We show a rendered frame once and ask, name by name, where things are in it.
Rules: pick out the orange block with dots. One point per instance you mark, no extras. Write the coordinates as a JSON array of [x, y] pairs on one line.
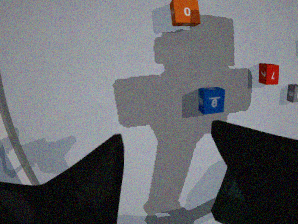
[[185, 13]]

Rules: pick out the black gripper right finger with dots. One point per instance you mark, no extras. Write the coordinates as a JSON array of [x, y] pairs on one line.
[[265, 168]]

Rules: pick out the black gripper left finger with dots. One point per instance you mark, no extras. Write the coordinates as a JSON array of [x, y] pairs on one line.
[[88, 193]]

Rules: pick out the red block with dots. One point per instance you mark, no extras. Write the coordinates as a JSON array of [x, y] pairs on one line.
[[268, 73]]

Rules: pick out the blue digit block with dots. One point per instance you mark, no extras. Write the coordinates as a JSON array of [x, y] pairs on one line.
[[210, 100]]

